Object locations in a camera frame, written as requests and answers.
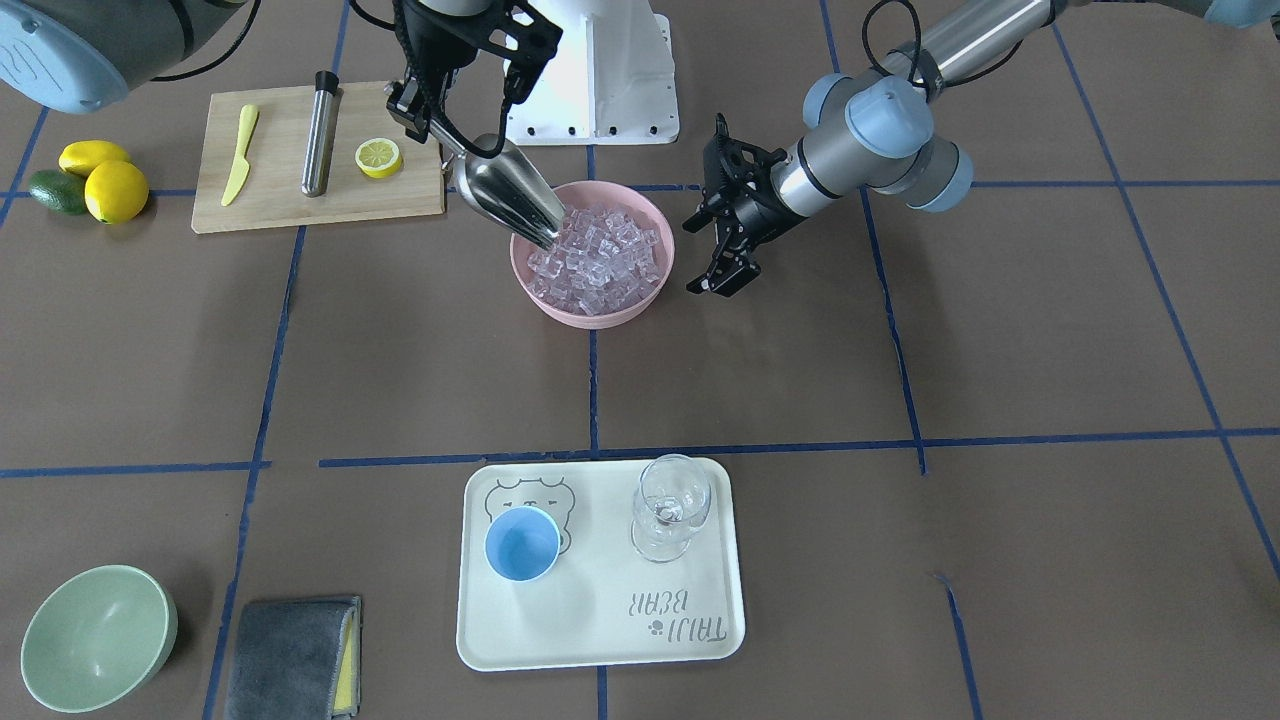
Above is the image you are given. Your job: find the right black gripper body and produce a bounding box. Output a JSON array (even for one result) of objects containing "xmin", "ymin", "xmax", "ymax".
[{"xmin": 393, "ymin": 1, "xmax": 563, "ymax": 91}]

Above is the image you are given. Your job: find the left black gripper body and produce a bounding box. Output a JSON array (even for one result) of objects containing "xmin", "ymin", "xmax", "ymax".
[{"xmin": 682, "ymin": 113, "xmax": 803, "ymax": 263}]

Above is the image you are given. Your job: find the steel ice scoop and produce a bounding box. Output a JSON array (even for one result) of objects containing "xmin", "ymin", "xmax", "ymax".
[{"xmin": 431, "ymin": 129, "xmax": 566, "ymax": 251}]

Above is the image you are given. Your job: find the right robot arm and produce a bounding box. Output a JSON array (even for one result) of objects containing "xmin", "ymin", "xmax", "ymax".
[{"xmin": 1, "ymin": 1, "xmax": 563, "ymax": 159}]

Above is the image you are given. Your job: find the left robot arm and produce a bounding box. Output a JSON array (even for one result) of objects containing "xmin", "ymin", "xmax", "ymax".
[{"xmin": 682, "ymin": 1, "xmax": 1068, "ymax": 297}]

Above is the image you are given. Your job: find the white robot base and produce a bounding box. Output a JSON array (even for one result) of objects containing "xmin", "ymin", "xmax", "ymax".
[{"xmin": 506, "ymin": 1, "xmax": 681, "ymax": 147}]

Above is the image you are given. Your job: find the clear ice cubes pile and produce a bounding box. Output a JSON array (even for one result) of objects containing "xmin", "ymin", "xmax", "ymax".
[{"xmin": 517, "ymin": 202, "xmax": 662, "ymax": 316}]

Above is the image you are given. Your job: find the blue plastic cup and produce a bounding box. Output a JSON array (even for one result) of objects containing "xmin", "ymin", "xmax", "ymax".
[{"xmin": 484, "ymin": 506, "xmax": 561, "ymax": 582}]

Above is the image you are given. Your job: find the half lemon slice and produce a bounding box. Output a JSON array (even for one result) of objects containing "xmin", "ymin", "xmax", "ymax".
[{"xmin": 355, "ymin": 137, "xmax": 403, "ymax": 179}]

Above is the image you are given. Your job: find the steel cylinder muddler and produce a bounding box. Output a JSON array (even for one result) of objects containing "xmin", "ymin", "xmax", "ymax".
[{"xmin": 300, "ymin": 70, "xmax": 340, "ymax": 199}]

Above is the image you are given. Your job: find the pink bowl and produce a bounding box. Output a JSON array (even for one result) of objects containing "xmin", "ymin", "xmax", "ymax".
[{"xmin": 509, "ymin": 181, "xmax": 675, "ymax": 331}]

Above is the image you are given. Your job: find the yellow plastic knife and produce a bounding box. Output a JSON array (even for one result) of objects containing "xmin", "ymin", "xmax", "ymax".
[{"xmin": 220, "ymin": 104, "xmax": 260, "ymax": 208}]

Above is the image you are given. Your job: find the wooden cutting board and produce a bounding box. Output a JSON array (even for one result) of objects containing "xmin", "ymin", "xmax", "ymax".
[{"xmin": 191, "ymin": 82, "xmax": 447, "ymax": 234}]

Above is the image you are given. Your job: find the clear wine glass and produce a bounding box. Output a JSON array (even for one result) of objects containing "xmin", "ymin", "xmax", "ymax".
[{"xmin": 630, "ymin": 454, "xmax": 714, "ymax": 564}]

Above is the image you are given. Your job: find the yellow lemon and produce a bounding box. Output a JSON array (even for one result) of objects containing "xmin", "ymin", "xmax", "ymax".
[
  {"xmin": 58, "ymin": 140, "xmax": 132, "ymax": 179},
  {"xmin": 84, "ymin": 160, "xmax": 150, "ymax": 224}
]

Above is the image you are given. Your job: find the cream bear tray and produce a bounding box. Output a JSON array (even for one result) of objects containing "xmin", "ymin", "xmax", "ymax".
[{"xmin": 456, "ymin": 457, "xmax": 748, "ymax": 673}]

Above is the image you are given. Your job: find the green avocado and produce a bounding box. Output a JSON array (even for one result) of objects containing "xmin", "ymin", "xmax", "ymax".
[{"xmin": 28, "ymin": 169, "xmax": 88, "ymax": 217}]

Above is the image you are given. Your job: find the grey folded cloth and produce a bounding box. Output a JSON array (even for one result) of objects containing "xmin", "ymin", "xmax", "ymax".
[{"xmin": 224, "ymin": 594, "xmax": 364, "ymax": 719}]

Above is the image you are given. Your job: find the green bowl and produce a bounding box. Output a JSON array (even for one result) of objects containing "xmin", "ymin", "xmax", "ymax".
[{"xmin": 20, "ymin": 564, "xmax": 178, "ymax": 714}]

